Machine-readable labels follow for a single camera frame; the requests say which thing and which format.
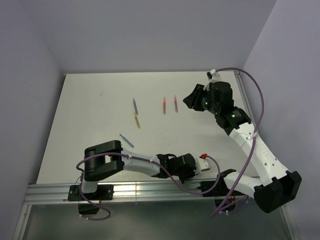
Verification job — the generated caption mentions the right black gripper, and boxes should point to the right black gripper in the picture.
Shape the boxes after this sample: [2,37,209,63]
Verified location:
[182,83,220,115]

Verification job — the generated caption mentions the purple pen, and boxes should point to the purple pen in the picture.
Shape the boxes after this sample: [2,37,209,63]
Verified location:
[132,98,139,116]

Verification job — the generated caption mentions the blue pen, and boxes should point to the blue pen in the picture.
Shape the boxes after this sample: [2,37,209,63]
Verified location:
[119,134,135,148]

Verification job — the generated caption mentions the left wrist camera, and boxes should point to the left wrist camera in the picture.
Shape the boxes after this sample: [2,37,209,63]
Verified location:
[195,153,211,174]

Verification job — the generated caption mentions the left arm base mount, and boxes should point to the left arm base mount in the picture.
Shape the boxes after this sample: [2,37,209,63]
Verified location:
[67,184,114,221]

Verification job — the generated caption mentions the orange pen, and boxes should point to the orange pen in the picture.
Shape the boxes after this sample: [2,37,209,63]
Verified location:
[162,97,167,115]

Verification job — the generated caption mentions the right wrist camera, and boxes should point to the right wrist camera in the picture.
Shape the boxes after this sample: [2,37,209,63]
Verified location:
[203,69,222,91]

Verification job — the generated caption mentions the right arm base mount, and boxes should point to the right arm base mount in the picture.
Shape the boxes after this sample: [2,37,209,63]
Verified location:
[197,169,243,206]

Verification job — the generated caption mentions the yellow pen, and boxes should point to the yellow pen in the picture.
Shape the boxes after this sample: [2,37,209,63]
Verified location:
[134,113,141,129]

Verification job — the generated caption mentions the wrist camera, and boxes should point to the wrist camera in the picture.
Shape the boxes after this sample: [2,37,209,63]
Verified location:
[203,69,222,91]
[195,153,211,174]

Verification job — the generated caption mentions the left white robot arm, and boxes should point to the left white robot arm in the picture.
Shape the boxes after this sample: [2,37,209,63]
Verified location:
[76,140,200,200]

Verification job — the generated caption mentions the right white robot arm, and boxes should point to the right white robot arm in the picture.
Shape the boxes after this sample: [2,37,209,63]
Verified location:
[183,81,302,213]

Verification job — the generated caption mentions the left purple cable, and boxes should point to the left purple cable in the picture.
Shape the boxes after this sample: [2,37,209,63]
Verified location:
[76,152,221,221]

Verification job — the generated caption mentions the pink pen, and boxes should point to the pink pen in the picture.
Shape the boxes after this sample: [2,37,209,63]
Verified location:
[173,95,179,113]

